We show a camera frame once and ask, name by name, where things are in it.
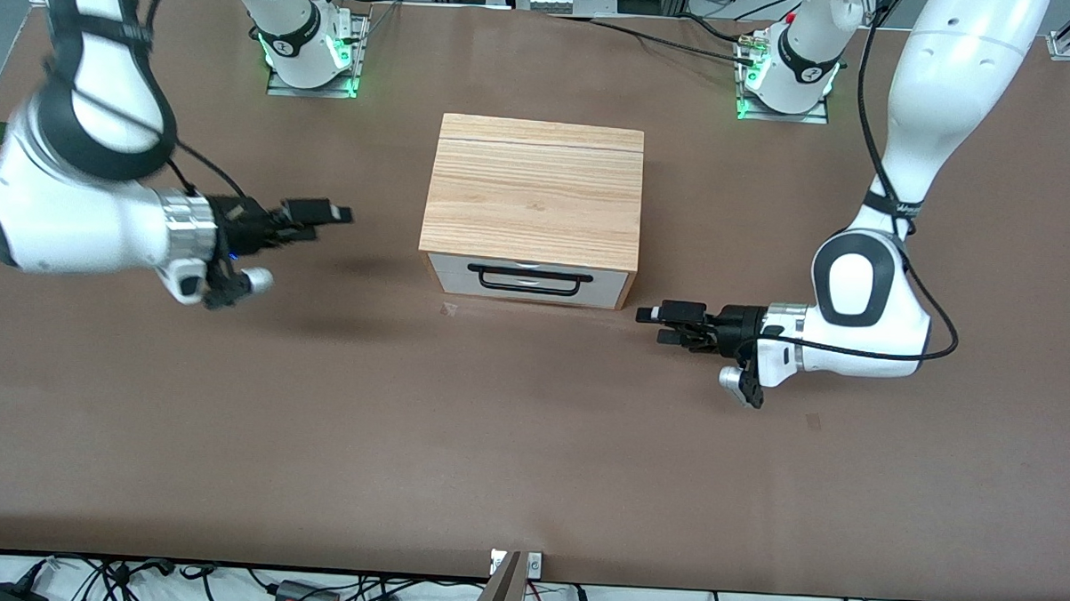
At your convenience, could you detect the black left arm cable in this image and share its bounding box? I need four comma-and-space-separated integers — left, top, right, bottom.
737, 0, 973, 366

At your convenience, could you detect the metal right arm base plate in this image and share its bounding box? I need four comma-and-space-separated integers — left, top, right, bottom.
265, 10, 371, 100

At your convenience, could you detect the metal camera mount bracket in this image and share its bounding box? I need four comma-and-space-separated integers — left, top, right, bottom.
489, 549, 544, 578

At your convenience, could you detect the white-fronted drawer with short handle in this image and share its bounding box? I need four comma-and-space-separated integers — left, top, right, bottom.
433, 274, 628, 308

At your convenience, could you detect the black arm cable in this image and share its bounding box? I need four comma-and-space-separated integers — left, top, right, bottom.
129, 0, 255, 204
737, 0, 973, 366

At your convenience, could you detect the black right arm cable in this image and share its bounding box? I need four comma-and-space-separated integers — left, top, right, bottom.
129, 0, 255, 204

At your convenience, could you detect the long black table cable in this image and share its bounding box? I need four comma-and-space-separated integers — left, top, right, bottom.
543, 12, 760, 67

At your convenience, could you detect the grey adapter with orange buttons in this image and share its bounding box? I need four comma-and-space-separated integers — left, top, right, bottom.
272, 580, 341, 601

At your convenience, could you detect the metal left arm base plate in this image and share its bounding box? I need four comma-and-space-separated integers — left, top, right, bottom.
735, 39, 835, 126

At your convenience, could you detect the light wooden drawer cabinet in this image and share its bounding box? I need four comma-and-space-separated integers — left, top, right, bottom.
416, 111, 647, 311

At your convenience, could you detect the white-fronted drawer with long handle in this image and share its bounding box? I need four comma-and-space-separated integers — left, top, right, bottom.
427, 253, 635, 287

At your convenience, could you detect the short black table cable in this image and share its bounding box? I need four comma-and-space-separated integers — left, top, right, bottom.
676, 11, 749, 45

